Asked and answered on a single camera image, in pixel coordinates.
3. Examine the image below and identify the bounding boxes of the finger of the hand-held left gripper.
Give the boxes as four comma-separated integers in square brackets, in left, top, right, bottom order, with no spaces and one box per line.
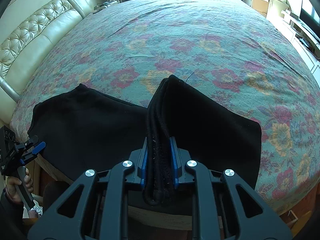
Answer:
[19,141,47,165]
[14,134,39,152]

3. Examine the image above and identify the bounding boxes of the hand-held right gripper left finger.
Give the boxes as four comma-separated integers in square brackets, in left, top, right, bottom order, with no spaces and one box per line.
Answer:
[27,137,148,240]

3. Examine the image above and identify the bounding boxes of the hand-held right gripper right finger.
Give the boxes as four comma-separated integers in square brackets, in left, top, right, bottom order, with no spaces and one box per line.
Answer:
[170,137,293,240]

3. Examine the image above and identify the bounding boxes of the black pants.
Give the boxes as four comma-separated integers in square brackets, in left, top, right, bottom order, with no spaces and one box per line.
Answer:
[27,74,262,207]

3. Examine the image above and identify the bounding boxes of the person's left forearm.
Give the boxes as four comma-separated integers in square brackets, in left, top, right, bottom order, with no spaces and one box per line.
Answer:
[0,187,27,240]

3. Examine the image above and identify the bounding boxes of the person's left hand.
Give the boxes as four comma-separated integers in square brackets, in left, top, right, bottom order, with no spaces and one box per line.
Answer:
[4,167,33,205]

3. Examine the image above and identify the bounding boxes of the patterned white cloth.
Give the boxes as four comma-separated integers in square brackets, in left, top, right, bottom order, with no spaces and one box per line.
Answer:
[23,199,45,218]

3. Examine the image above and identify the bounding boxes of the cream tufted leather headboard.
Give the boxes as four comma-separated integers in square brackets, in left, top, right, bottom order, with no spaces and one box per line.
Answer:
[0,0,93,103]

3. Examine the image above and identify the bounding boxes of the floral bedspread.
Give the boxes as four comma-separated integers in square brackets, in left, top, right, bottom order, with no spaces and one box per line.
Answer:
[10,0,320,217]

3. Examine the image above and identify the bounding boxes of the brown bed base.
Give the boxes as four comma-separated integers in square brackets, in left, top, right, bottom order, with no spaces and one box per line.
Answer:
[276,197,314,229]

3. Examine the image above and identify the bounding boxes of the white television stand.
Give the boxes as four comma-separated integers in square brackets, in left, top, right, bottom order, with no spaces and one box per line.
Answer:
[281,7,320,73]

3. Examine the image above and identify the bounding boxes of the cream dresser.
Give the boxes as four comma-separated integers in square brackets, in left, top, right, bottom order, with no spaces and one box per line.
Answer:
[241,0,274,18]

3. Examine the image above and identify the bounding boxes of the black television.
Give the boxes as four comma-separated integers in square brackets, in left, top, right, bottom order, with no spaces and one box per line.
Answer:
[300,0,320,25]

